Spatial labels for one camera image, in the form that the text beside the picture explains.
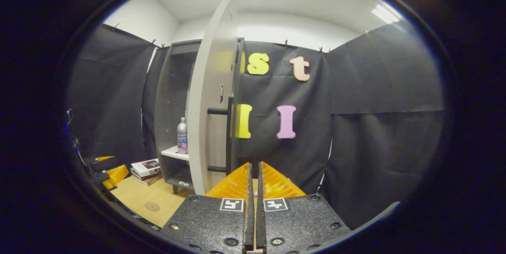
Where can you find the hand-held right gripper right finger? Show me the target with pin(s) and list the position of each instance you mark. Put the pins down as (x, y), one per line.
(261, 222)

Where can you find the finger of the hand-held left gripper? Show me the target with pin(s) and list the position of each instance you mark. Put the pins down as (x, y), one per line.
(115, 175)
(101, 163)

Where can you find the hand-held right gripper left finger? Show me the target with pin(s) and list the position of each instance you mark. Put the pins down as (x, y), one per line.
(249, 222)

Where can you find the black backdrop cloth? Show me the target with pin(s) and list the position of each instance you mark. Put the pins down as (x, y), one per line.
(375, 127)

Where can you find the brown cover book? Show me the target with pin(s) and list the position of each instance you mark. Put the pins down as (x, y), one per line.
(149, 182)

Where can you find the silver bottle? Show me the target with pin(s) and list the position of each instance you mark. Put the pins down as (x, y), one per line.
(182, 137)

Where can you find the white cover book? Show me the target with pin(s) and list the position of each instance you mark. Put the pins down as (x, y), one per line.
(145, 165)

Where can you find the beige cabinet door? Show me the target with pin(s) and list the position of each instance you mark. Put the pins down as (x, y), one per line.
(209, 68)

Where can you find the white cabinet shelf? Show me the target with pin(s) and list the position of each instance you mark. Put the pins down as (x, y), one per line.
(176, 152)

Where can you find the small ceiling light panel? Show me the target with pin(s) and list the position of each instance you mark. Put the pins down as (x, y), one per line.
(385, 13)

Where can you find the black cover book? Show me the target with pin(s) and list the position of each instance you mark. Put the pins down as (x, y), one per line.
(148, 176)

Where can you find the round brown coaster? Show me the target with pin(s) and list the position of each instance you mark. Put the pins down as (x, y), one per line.
(152, 206)

